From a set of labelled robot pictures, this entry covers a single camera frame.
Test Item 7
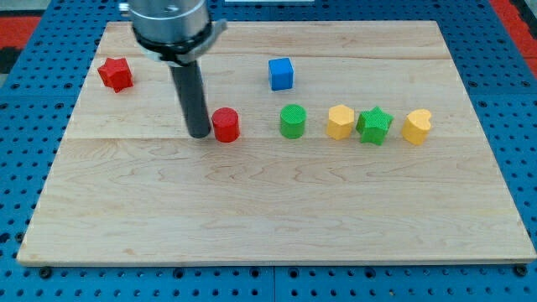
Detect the grey black tool flange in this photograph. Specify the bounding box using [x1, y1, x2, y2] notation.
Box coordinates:
[132, 19, 227, 67]

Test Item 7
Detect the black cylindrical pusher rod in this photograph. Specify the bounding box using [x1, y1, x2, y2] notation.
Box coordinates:
[170, 60, 211, 138]

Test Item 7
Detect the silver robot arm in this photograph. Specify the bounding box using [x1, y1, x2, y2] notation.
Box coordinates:
[119, 0, 227, 138]

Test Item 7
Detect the blue cube block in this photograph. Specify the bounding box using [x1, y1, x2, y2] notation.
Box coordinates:
[268, 57, 295, 91]

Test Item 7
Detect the red cylinder block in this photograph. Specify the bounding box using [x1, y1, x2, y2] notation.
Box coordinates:
[211, 107, 240, 143]

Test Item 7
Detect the red star block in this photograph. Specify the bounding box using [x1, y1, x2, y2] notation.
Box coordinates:
[97, 58, 133, 93]

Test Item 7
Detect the green cylinder block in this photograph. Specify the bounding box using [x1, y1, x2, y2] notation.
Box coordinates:
[279, 104, 307, 139]

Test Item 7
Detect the yellow hexagon block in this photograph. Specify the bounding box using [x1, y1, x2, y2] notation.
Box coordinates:
[326, 105, 355, 140]

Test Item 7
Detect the wooden board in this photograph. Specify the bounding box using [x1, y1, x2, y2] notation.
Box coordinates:
[17, 21, 536, 267]

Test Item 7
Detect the green star block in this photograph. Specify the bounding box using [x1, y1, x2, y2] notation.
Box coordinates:
[356, 107, 394, 145]

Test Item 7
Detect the yellow heart block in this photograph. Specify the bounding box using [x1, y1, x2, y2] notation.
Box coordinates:
[401, 109, 432, 146]

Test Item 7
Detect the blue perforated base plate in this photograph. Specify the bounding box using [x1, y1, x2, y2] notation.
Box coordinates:
[1, 0, 536, 301]

